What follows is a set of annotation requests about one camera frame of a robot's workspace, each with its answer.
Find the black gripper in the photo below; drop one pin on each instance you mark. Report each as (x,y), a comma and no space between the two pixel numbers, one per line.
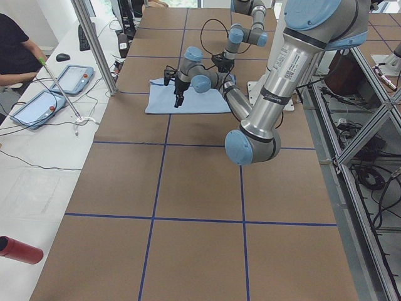
(226,63)
(180,85)

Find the light blue t-shirt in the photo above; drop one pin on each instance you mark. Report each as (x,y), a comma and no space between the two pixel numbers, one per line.
(162,100)

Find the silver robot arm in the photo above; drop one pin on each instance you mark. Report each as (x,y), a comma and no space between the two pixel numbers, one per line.
(311,27)
(255,35)

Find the black keyboard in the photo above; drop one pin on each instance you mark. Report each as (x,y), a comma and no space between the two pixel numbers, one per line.
(83,42)

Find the far blue teach pendant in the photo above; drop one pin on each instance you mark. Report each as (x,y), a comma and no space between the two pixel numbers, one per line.
(74,78)

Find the blue teach pendant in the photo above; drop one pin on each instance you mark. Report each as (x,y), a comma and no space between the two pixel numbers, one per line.
(38,110)
(74,78)

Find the black computer mouse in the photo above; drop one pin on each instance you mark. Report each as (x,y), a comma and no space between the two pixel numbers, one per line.
(62,57)

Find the metal rod green tip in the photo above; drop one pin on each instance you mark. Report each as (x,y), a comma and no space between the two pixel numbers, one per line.
(43,63)

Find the near blue teach pendant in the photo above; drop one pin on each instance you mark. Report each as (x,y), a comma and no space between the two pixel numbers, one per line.
(38,110)

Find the seated person black shirt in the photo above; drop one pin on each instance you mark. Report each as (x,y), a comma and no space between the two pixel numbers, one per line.
(20,56)

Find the red cylinder bottle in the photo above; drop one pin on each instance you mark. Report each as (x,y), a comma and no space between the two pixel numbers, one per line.
(17,250)

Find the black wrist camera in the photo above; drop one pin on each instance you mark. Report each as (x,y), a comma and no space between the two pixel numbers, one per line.
(169,75)

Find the aluminium frame post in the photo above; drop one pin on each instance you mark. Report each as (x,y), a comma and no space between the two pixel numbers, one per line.
(85,21)

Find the aluminium frame rack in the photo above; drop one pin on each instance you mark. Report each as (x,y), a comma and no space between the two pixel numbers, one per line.
(354,117)

